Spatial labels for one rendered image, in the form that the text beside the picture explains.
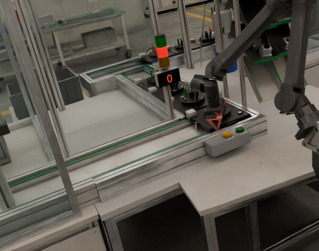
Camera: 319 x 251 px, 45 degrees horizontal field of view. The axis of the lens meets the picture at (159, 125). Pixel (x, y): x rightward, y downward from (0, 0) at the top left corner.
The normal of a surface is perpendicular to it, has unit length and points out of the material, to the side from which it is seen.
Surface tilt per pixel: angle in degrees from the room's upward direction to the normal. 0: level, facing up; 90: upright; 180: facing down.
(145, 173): 90
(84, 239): 90
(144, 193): 0
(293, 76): 50
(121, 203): 0
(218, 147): 90
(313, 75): 90
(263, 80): 45
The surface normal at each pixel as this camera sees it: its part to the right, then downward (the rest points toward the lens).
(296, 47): -0.68, -0.07
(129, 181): 0.42, 0.33
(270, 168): -0.18, -0.89
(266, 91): 0.06, -0.36
